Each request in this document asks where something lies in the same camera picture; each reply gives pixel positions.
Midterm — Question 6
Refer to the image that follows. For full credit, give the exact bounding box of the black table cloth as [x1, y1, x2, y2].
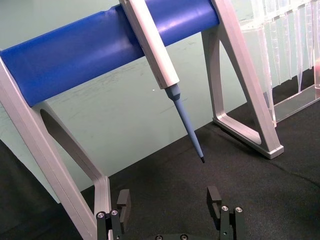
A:
[0, 94, 320, 240]

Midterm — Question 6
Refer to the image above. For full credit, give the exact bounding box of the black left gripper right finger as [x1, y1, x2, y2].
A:
[206, 186, 247, 240]

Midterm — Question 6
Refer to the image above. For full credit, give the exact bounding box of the grey stand with blue bar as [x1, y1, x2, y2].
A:
[0, 0, 285, 240]

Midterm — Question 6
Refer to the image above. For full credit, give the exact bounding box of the clear plastic transfer pipette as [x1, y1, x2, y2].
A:
[270, 13, 281, 86]
[282, 11, 294, 81]
[294, 8, 305, 95]
[305, 0, 315, 70]

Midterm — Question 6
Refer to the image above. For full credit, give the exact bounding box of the clear acrylic rack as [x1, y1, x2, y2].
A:
[236, 0, 320, 128]

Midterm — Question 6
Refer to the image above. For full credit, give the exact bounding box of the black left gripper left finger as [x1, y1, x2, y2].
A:
[96, 189, 132, 240]

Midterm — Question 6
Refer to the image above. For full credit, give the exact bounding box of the white pipette with blue tip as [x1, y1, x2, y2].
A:
[118, 0, 207, 165]

